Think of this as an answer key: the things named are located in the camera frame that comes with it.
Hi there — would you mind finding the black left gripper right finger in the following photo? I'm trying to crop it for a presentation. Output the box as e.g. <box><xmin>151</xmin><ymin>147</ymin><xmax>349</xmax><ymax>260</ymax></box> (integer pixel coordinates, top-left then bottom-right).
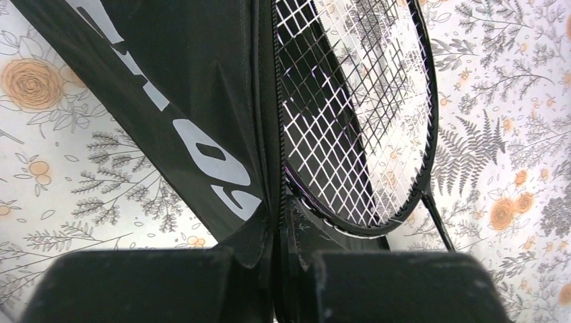
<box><xmin>281</xmin><ymin>196</ymin><xmax>514</xmax><ymax>323</ymax></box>

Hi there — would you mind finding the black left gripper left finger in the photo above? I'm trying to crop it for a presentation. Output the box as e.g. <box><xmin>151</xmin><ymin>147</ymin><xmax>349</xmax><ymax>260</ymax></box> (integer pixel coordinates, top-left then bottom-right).
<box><xmin>20</xmin><ymin>207</ymin><xmax>275</xmax><ymax>323</ymax></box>

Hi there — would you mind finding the black badminton racket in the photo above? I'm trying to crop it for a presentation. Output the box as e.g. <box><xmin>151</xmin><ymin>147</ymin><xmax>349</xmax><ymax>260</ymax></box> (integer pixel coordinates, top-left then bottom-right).
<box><xmin>275</xmin><ymin>1</ymin><xmax>455</xmax><ymax>252</ymax></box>

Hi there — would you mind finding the black Crossway racket bag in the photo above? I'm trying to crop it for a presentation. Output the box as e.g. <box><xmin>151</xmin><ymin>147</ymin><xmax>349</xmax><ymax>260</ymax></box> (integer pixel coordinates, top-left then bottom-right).
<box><xmin>11</xmin><ymin>0</ymin><xmax>391</xmax><ymax>253</ymax></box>

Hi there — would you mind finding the floral table mat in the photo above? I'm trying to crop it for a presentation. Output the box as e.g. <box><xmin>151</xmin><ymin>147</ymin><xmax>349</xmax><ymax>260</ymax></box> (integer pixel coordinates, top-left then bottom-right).
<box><xmin>1</xmin><ymin>1</ymin><xmax>570</xmax><ymax>322</ymax></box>

